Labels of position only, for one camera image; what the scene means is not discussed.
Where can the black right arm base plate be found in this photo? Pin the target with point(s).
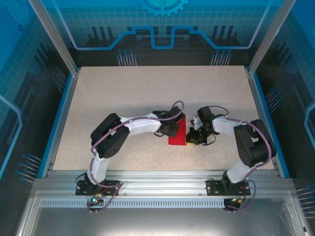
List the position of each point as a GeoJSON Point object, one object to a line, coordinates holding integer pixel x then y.
{"type": "Point", "coordinates": [212, 186]}

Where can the red square paper sheet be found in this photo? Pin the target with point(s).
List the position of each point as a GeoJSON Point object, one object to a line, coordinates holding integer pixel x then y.
{"type": "Point", "coordinates": [179, 138]}

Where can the steel bottom panel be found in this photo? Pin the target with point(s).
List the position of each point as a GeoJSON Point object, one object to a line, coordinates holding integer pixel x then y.
{"type": "Point", "coordinates": [160, 221]}

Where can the aluminium frame beam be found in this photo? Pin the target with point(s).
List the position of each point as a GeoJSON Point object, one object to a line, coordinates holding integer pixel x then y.
{"type": "Point", "coordinates": [160, 182]}

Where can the aluminium upright post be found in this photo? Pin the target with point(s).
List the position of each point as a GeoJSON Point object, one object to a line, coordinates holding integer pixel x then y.
{"type": "Point", "coordinates": [270, 39]}
{"type": "Point", "coordinates": [55, 39]}

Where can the aluminium blue side rail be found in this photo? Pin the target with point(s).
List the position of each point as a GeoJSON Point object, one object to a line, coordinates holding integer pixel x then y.
{"type": "Point", "coordinates": [62, 123]}
{"type": "Point", "coordinates": [258, 98]}

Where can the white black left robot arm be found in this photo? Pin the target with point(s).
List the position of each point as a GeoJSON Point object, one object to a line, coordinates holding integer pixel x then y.
{"type": "Point", "coordinates": [142, 126]}

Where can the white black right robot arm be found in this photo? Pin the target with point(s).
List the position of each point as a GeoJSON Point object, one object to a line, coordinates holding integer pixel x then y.
{"type": "Point", "coordinates": [226, 127]}

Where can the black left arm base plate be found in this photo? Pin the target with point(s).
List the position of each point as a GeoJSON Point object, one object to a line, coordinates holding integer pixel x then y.
{"type": "Point", "coordinates": [81, 188]}

